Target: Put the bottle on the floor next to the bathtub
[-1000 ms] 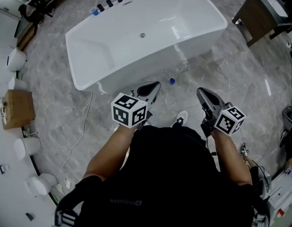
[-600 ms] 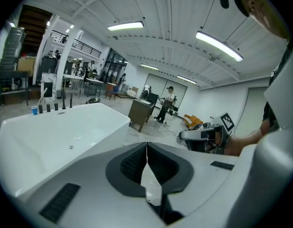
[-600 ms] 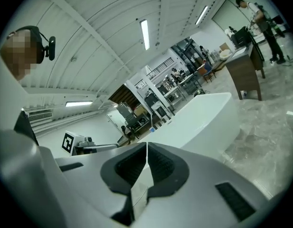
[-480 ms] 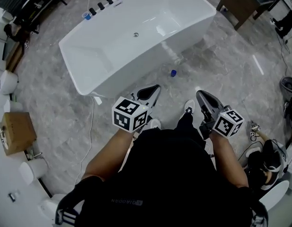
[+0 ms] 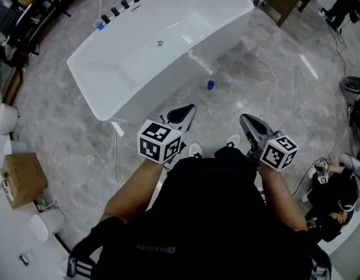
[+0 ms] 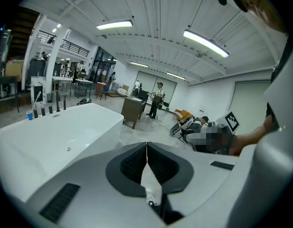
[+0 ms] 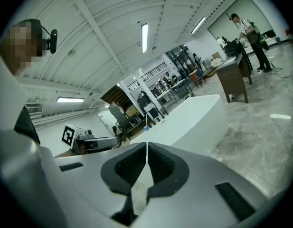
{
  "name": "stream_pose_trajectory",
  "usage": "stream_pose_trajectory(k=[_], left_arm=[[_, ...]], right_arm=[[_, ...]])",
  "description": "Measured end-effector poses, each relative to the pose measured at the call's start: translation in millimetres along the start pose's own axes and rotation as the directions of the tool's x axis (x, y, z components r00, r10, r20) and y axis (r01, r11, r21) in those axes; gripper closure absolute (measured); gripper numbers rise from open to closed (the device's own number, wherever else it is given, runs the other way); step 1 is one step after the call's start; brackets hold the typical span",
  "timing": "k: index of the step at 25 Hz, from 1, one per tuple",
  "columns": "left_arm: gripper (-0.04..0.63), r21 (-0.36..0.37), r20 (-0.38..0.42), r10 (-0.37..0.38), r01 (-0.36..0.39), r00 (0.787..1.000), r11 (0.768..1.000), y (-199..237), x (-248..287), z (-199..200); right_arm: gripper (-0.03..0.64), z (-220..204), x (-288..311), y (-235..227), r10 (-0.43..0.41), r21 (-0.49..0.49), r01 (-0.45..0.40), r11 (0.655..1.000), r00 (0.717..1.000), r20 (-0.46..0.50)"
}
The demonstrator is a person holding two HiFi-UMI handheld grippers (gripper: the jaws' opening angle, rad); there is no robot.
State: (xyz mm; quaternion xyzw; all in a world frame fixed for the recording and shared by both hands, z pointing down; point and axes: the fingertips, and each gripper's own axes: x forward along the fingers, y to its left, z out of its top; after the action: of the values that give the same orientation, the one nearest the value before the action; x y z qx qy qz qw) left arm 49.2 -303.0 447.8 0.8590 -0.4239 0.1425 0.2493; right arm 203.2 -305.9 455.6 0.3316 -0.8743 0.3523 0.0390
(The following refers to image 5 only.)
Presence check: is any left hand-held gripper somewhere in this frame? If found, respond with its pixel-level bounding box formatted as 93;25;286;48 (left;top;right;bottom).
137;103;197;165

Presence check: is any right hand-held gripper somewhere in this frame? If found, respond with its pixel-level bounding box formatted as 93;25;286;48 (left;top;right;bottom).
239;114;300;172

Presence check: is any white bathtub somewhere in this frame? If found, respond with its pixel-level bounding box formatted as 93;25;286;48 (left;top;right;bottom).
66;0;255;125

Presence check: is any person's left forearm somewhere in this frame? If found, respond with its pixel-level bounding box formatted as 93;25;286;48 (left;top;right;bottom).
102;155;166;225

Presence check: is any person's right forearm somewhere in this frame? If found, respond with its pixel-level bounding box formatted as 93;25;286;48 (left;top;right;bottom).
256;162;309;232

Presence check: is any grey marble floor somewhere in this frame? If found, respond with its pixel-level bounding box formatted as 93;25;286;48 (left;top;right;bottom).
10;0;360;253

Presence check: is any person's white right shoe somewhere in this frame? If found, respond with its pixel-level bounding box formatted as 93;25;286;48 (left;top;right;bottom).
224;133;241;149

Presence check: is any person's white shoe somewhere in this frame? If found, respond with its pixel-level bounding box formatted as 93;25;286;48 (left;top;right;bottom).
188;142;204;159
224;133;241;149

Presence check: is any person's white left shoe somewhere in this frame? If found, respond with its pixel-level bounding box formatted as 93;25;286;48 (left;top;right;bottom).
188;142;204;159

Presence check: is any person's black shirt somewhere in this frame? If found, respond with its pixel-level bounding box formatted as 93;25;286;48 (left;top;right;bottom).
67;146;333;280

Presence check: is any grey bucket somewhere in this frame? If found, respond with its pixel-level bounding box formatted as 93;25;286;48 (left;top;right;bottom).
339;75;360;106

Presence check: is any white cylindrical container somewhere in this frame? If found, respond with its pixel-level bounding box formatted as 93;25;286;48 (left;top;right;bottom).
29;208;67;244
4;138;28;158
0;103;20;135

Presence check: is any brown cardboard box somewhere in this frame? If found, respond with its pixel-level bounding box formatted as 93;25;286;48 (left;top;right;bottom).
1;152;49;210

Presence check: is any wooden board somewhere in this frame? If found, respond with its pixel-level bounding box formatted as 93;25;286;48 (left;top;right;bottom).
1;66;24;106

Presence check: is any black shelving rack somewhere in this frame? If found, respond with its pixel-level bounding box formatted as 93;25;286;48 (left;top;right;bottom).
0;0;81;55

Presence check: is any black floor cable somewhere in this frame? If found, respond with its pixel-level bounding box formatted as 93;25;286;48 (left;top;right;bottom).
327;19;351;77

